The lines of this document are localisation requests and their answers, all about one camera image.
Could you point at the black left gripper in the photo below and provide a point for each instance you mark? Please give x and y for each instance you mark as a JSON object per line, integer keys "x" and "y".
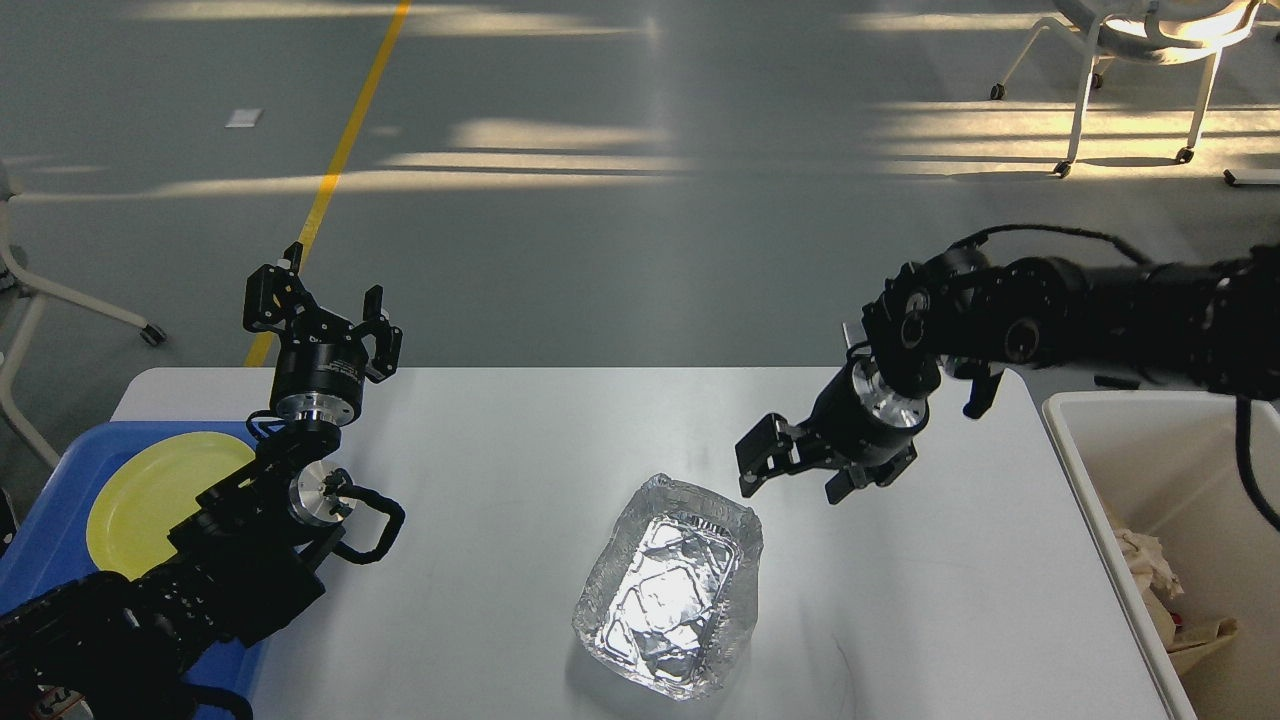
{"x": 321, "y": 367}

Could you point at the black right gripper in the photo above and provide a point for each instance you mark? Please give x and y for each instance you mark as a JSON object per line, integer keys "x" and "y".
{"x": 858, "y": 425}

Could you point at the aluminium foil tray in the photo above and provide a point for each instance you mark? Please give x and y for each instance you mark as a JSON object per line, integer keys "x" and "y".
{"x": 673, "y": 599}

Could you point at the yellow plastic plate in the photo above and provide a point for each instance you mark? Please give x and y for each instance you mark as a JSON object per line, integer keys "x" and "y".
{"x": 129, "y": 522}

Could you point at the brown paper ball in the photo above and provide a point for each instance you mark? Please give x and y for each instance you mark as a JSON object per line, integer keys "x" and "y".
{"x": 1145, "y": 559}

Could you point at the wooden board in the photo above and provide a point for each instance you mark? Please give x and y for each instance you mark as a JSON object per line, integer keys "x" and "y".
{"x": 1185, "y": 644}

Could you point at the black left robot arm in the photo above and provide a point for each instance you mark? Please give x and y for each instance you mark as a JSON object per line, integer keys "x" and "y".
{"x": 245, "y": 562}

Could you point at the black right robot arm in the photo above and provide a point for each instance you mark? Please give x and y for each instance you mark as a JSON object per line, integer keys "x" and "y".
{"x": 959, "y": 315}

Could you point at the white chair base left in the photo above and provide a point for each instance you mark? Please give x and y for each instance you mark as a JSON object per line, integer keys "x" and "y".
{"x": 37, "y": 291}

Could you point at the white plastic bin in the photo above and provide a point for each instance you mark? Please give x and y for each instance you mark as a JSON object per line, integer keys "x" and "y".
{"x": 1163, "y": 464}

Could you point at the blue plastic tray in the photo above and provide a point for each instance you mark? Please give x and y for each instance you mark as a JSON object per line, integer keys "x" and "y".
{"x": 50, "y": 540}

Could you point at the white office chair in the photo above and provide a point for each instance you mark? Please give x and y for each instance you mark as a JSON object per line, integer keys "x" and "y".
{"x": 1157, "y": 33}

